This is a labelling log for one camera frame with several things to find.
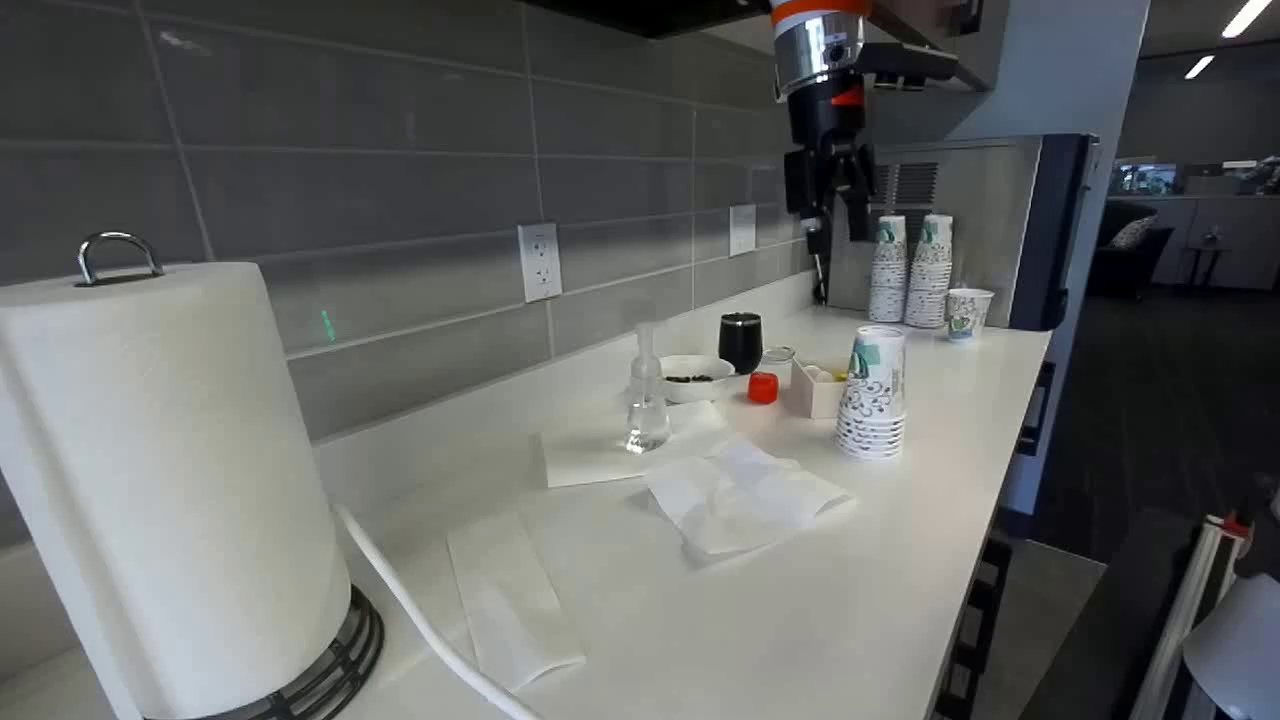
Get narrow folded white paper towel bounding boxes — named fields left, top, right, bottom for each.
left=440, top=511, right=590, bottom=700

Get single green print paper cup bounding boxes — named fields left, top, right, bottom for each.
left=939, top=284, right=1001, bottom=342

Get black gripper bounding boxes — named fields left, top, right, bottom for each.
left=779, top=84, right=881, bottom=306

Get clear plastic bag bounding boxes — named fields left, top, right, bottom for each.
left=635, top=436, right=861, bottom=575

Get clear glass flask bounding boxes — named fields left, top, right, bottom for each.
left=616, top=319, right=677, bottom=461

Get dotted paper cup stack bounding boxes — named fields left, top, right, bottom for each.
left=830, top=323, right=912, bottom=466

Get white pole with red tip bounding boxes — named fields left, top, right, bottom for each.
left=1127, top=511, right=1253, bottom=720

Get white paper towel roll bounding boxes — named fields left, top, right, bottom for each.
left=0, top=257, right=354, bottom=720

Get flat white paper napkin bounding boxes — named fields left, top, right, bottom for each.
left=530, top=397, right=730, bottom=492

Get white lamp shade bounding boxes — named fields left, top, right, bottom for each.
left=1176, top=573, right=1280, bottom=720

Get metal paper towel holder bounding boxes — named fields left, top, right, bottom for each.
left=72, top=227, right=386, bottom=720

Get white wall outlet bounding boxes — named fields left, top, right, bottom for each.
left=512, top=218, right=569, bottom=303
left=724, top=198, right=759, bottom=261

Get small box of packets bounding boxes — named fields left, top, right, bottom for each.
left=783, top=355, right=850, bottom=429

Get black cup with steel rim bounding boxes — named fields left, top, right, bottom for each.
left=714, top=306, right=765, bottom=378

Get green print paper cup stack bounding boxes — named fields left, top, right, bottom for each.
left=904, top=211, right=959, bottom=330
left=863, top=211, right=912, bottom=327

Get white cable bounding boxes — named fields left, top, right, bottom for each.
left=331, top=505, right=538, bottom=720

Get white bowl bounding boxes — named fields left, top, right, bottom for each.
left=657, top=349, right=741, bottom=407

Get black cabinet handle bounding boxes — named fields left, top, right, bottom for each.
left=1012, top=355, right=1061, bottom=461
left=932, top=528, right=1020, bottom=720

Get dark office chair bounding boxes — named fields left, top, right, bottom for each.
left=1088, top=195, right=1167, bottom=299

